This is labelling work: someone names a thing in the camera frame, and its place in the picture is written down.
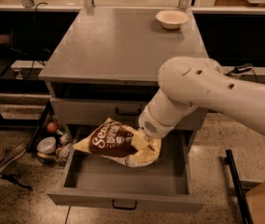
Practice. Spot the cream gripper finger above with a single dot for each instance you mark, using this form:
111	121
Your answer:
140	140

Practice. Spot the brown and yellow chip bag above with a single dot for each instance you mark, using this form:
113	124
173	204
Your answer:
113	140

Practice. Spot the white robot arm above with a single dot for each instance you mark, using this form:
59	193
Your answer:
186	84

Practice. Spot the closed grey upper drawer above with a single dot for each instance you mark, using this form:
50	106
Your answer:
95	112

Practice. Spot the open grey middle drawer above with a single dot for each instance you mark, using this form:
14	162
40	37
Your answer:
163	186

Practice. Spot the grey drawer cabinet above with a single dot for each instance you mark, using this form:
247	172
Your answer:
115	53

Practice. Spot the red apple in bin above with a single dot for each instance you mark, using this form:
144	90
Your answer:
52	127

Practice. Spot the black bin of small items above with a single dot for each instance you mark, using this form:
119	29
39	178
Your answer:
63	147

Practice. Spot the white bowl in bin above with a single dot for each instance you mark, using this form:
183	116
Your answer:
47	145

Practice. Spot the white ceramic bowl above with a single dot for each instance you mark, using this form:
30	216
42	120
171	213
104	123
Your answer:
172	19

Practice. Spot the black power adapter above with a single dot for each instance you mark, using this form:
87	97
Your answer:
243	68

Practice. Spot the black metal stand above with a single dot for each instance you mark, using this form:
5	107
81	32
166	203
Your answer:
245	214

